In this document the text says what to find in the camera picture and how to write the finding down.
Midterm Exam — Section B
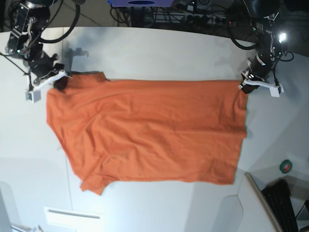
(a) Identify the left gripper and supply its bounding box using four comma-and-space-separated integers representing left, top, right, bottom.
239, 54, 281, 94

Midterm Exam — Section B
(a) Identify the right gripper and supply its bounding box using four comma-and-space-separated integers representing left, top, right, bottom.
24, 53, 70, 91

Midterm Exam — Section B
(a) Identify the orange t-shirt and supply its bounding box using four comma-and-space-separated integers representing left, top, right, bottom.
46, 72, 248, 195

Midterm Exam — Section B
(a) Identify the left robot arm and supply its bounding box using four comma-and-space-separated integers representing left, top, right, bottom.
226, 0, 295, 98

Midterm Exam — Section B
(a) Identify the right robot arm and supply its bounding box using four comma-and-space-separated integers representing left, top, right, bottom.
1, 0, 85, 91

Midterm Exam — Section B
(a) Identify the green tape roll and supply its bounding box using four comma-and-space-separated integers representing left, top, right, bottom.
280, 159, 293, 174

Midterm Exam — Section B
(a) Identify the blue box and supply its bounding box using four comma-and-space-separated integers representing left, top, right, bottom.
107, 0, 179, 7

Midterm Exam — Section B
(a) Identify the black keyboard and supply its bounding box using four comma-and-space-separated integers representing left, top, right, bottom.
262, 179, 298, 232

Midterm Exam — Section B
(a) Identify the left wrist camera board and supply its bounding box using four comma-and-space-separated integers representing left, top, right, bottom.
269, 85, 284, 98

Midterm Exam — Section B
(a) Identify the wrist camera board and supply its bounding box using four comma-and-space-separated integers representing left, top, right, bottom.
269, 85, 284, 98
25, 90, 41, 103

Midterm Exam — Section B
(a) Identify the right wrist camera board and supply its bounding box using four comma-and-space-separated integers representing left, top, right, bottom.
25, 90, 41, 103

